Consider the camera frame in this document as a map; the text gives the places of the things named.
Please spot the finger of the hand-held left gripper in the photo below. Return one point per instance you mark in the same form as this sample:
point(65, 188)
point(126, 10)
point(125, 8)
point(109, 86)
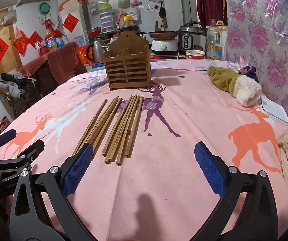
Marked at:
point(32, 149)
point(6, 136)

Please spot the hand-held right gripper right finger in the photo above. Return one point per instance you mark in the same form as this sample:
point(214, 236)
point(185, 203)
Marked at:
point(209, 168)

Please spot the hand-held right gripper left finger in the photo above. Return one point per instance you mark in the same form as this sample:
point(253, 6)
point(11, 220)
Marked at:
point(78, 170)

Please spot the pile of wooden chopsticks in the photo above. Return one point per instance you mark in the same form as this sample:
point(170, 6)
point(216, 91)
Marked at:
point(123, 130)

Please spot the wooden slatted chopstick holder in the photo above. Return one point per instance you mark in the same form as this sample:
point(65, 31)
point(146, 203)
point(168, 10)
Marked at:
point(126, 62)

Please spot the red box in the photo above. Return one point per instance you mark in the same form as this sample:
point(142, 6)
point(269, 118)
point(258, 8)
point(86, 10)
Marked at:
point(1, 128)

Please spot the wooden chair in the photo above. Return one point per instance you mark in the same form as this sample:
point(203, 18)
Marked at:
point(18, 105)

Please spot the pink deer print tablecloth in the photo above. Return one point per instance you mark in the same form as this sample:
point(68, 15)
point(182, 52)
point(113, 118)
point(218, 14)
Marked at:
point(171, 180)

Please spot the pile of dark clothes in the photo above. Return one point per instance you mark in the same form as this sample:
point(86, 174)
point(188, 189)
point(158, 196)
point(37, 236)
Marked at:
point(13, 82)

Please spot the white flat tray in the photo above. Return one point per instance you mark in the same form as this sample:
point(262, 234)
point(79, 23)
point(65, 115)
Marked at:
point(274, 109)

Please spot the olive and white plush toy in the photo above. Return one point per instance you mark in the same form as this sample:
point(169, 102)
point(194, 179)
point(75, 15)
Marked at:
point(221, 79)

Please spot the side table with red cloth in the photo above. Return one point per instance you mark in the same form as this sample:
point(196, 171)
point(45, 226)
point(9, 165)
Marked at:
point(58, 60)

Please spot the red plastic bag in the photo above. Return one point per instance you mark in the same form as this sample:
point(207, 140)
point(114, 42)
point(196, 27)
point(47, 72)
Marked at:
point(20, 41)

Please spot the purple fabric item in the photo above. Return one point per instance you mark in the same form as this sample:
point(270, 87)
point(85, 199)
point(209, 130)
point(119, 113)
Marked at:
point(249, 71)

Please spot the orange gift box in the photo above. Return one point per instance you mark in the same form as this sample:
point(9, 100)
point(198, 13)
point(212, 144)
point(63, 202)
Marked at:
point(82, 54)

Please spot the red and white bowl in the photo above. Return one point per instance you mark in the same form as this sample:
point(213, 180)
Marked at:
point(195, 55)

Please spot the stainless steel kettle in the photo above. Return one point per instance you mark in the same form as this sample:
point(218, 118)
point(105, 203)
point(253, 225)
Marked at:
point(97, 51)

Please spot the clear cooking oil bottle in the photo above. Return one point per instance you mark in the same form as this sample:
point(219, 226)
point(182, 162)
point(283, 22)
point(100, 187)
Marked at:
point(214, 45)

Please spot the silver electric pressure cooker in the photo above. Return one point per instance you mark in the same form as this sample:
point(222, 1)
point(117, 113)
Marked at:
point(190, 40)

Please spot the white electric cooker base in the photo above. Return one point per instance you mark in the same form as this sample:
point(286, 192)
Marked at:
point(164, 45)

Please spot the white refrigerator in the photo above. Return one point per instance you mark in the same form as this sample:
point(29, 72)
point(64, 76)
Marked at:
point(82, 27)

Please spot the green round plate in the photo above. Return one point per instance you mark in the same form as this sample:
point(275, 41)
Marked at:
point(43, 8)

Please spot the red basin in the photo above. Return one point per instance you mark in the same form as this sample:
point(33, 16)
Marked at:
point(94, 31)

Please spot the brown frying pan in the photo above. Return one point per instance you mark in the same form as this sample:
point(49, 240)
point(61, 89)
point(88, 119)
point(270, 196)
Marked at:
point(162, 34)

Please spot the stacked food carrier green lid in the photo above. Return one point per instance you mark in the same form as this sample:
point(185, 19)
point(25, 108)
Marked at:
point(106, 20)

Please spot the dark sauce bottle yellow cap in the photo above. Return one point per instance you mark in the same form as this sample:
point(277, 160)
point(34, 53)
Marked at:
point(128, 25)

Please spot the pink thermos jug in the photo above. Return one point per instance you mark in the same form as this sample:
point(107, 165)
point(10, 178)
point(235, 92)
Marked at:
point(120, 16)

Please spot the black hanging utensil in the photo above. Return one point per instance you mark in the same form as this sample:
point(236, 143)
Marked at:
point(162, 11)

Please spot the dark red curtain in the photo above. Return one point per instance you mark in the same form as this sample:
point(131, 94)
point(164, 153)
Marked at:
point(209, 2)

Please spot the white hanging bag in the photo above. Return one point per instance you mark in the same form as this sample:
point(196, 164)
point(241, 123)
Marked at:
point(133, 13)

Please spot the pink floral wall covering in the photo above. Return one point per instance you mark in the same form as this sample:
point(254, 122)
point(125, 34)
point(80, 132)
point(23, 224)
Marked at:
point(264, 35)

